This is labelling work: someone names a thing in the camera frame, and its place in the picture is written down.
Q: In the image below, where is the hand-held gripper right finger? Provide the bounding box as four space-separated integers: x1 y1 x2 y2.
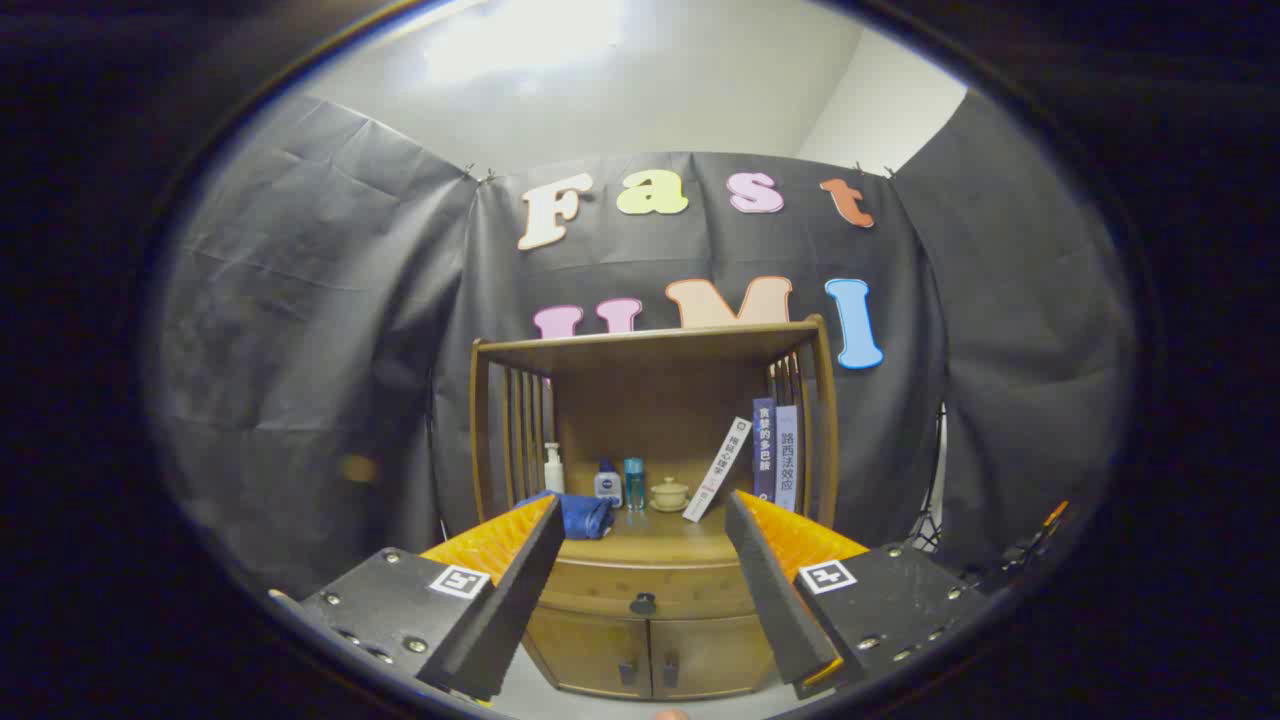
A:
724 489 991 701

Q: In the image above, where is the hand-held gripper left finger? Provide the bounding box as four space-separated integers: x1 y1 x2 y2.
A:
268 493 567 703

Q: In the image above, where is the wooden drawer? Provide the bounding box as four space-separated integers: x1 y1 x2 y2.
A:
533 558 761 623

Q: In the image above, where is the wooden cabinet door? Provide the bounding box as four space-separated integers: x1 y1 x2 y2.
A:
650 612 776 699
525 605 653 699

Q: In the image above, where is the wooden countertop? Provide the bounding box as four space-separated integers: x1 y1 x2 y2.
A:
555 495 746 567

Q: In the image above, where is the wooden cabinet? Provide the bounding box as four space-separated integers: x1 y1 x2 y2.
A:
468 315 841 701

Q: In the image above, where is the blue folded towel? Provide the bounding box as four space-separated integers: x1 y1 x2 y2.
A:
515 490 616 541

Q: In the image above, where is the white book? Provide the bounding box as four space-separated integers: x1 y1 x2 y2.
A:
682 416 753 523

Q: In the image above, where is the light purple book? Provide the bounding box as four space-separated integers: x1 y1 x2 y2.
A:
775 404 800 513

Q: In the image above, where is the dark blue book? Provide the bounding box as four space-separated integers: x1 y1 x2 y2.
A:
752 397 778 504

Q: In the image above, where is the black backdrop stand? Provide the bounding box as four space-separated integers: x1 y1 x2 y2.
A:
905 400 949 553

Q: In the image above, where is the black orange-tipped device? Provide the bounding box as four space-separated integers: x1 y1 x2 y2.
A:
1000 498 1071 581

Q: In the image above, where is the black backdrop cloth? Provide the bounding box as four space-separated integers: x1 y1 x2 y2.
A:
150 90 1136 601

